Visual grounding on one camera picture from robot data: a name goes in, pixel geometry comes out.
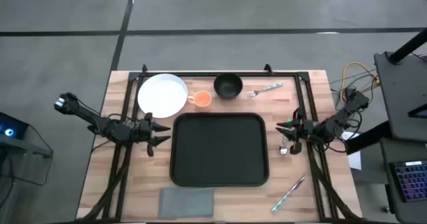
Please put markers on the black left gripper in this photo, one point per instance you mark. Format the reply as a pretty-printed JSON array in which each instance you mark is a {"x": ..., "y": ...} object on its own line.
[{"x": 145, "y": 130}]

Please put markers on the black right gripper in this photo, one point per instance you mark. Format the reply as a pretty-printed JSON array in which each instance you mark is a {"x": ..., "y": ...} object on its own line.
[{"x": 305, "y": 129}]

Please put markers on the white round plate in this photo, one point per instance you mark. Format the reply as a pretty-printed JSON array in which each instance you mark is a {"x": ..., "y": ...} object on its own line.
[{"x": 161, "y": 95}]

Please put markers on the orange cup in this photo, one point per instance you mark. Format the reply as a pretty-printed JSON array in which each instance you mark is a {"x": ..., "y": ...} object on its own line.
[{"x": 202, "y": 99}]

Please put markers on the black bowl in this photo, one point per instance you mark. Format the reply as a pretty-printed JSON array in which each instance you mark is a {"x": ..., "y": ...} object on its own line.
[{"x": 228, "y": 85}]

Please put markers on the grey cloth napkin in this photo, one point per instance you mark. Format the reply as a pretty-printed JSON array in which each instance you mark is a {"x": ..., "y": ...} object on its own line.
[{"x": 185, "y": 203}]

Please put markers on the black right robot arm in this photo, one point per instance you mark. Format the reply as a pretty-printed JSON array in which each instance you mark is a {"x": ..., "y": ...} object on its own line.
[{"x": 337, "y": 120}]

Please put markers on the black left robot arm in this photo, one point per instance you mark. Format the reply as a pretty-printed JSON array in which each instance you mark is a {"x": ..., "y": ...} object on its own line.
[{"x": 83, "y": 114}]

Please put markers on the black serving tray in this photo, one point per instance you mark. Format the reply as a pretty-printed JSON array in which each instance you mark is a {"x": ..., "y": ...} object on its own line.
[{"x": 218, "y": 150}]

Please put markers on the white paper sheet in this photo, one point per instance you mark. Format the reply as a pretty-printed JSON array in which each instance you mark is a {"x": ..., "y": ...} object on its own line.
[{"x": 355, "y": 159}]

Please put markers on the black desk foot bar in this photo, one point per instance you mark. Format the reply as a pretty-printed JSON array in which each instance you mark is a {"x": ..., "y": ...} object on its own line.
[{"x": 367, "y": 138}]

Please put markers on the dark grey desk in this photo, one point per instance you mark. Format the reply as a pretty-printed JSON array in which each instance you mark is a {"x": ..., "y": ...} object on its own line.
[{"x": 387, "y": 150}]

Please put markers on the black side desk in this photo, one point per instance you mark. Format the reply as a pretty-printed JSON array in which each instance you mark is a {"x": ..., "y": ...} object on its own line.
[{"x": 400, "y": 94}]

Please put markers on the small dark screen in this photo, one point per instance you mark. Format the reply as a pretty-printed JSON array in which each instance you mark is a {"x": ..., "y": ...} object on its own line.
[{"x": 418, "y": 112}]

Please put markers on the backlit keyboard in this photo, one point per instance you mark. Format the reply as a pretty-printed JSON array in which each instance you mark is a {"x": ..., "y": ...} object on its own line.
[{"x": 412, "y": 182}]

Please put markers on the grey metal cart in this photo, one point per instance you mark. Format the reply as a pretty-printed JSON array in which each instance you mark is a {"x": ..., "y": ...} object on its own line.
[{"x": 23, "y": 147}]

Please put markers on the black device with blue light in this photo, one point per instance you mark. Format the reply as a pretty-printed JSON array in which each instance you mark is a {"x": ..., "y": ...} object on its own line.
[{"x": 15, "y": 125}]

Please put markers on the black pole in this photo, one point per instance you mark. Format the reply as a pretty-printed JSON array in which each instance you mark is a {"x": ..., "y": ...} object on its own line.
[{"x": 408, "y": 46}]

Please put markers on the black aluminium frame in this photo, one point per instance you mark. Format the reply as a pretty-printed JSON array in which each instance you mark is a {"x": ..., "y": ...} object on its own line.
[{"x": 217, "y": 74}]

